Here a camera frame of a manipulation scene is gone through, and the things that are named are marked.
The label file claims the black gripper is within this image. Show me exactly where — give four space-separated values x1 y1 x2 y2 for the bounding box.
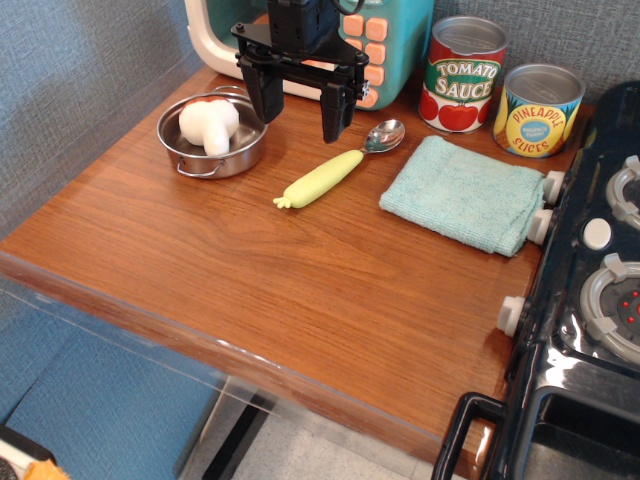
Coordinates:
231 1 369 143

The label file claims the light blue cloth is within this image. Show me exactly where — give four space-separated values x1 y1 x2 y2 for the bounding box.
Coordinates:
379 135 544 257

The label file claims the small steel pan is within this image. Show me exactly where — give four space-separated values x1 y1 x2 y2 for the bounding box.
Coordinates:
156 86 267 180

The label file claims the white plush mushroom toy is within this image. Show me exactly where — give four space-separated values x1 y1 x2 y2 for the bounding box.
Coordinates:
178 100 240 157

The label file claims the teal toy microwave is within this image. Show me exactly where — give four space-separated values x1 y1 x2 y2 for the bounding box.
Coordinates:
184 0 434 111

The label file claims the tomato sauce can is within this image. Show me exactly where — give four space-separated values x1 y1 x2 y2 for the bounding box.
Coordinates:
419 15 508 133

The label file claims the pineapple slices can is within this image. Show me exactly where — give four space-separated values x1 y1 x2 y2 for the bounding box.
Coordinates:
493 64 585 158

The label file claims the grey stove knob top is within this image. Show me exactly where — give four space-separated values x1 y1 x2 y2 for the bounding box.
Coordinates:
543 171 565 206

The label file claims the grey stove knob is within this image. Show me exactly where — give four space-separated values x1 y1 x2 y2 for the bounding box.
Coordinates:
543 171 565 206
497 296 525 337
526 209 553 245

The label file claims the grey stove knob middle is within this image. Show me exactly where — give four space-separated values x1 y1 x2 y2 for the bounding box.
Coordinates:
526 209 553 245

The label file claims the grey stove knob bottom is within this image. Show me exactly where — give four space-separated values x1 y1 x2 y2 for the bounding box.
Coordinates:
497 296 525 337

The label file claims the black toy stove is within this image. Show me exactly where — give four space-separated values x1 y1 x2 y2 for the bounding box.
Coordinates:
433 81 639 479

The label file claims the spoon with yellow-green handle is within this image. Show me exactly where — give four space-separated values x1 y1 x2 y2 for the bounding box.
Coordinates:
272 119 406 209

